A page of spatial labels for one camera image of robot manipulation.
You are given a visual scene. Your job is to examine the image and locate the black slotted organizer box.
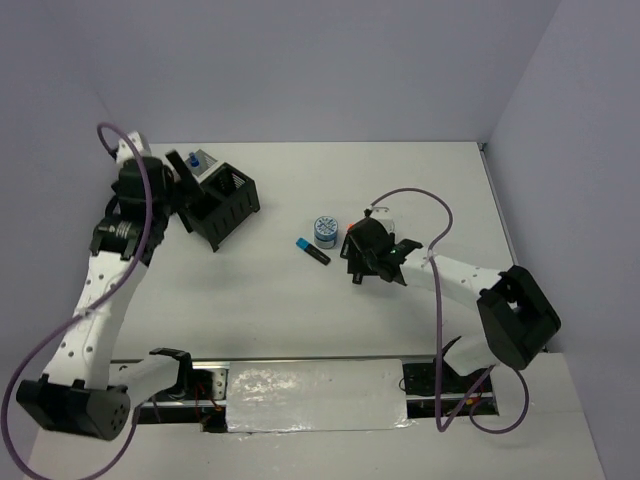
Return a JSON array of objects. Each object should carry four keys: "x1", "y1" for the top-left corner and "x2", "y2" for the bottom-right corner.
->
[{"x1": 178, "y1": 163, "x2": 260, "y2": 252}]

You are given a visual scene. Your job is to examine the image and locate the blue cap spray bottle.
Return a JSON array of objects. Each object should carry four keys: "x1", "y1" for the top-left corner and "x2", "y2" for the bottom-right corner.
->
[{"x1": 189, "y1": 152, "x2": 201, "y2": 169}]

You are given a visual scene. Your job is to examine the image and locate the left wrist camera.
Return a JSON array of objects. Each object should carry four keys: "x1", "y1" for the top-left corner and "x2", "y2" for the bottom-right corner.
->
[{"x1": 115, "y1": 131, "x2": 151, "y2": 165}]

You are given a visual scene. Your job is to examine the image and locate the blue slime jar left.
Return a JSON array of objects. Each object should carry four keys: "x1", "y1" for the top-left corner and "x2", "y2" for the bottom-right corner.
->
[{"x1": 313, "y1": 216, "x2": 339, "y2": 249}]

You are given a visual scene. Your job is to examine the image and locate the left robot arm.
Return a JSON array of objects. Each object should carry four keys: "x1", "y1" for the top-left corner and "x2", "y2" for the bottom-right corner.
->
[{"x1": 16, "y1": 155, "x2": 196, "y2": 441}]

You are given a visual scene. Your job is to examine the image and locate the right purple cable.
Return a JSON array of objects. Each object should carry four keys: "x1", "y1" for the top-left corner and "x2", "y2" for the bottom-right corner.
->
[{"x1": 369, "y1": 187, "x2": 530, "y2": 434}]

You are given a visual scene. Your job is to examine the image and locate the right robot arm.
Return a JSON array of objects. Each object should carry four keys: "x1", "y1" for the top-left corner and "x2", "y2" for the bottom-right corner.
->
[{"x1": 341, "y1": 217, "x2": 561, "y2": 391}]

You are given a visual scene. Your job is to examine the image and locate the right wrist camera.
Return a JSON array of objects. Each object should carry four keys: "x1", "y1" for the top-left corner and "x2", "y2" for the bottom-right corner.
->
[{"x1": 365, "y1": 205, "x2": 395, "y2": 233}]

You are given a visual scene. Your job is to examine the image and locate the purple cable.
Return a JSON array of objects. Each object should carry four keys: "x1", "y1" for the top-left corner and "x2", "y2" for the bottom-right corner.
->
[
  {"x1": 369, "y1": 187, "x2": 530, "y2": 434},
  {"x1": 0, "y1": 122, "x2": 154, "y2": 479}
]

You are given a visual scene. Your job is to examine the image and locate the white slotted organizer box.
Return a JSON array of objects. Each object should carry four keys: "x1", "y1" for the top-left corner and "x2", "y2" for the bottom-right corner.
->
[{"x1": 185, "y1": 149, "x2": 220, "y2": 182}]

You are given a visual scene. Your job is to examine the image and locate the blue highlighter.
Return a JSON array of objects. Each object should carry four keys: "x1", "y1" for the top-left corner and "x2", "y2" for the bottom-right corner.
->
[{"x1": 296, "y1": 238, "x2": 331, "y2": 266}]

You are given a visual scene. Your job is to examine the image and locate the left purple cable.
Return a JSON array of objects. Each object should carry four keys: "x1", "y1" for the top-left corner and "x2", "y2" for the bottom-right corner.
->
[{"x1": 0, "y1": 122, "x2": 154, "y2": 479}]

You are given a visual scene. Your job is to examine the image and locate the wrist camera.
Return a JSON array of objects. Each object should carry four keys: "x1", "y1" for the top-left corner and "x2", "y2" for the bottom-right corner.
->
[
  {"x1": 365, "y1": 205, "x2": 395, "y2": 233},
  {"x1": 115, "y1": 131, "x2": 151, "y2": 165}
]

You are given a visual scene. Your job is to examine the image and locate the silver tape panel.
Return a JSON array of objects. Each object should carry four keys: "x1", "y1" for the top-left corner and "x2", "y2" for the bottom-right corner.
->
[{"x1": 226, "y1": 359, "x2": 410, "y2": 433}]

